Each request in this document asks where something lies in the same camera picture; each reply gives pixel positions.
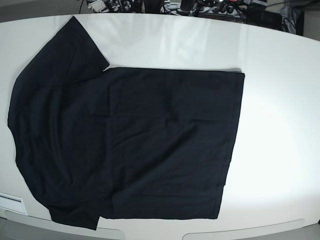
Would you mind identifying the black T-shirt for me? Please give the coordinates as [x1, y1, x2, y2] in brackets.
[7, 17, 245, 230]

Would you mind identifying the white label sticker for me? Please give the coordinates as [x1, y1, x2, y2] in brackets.
[0, 192, 28, 216]

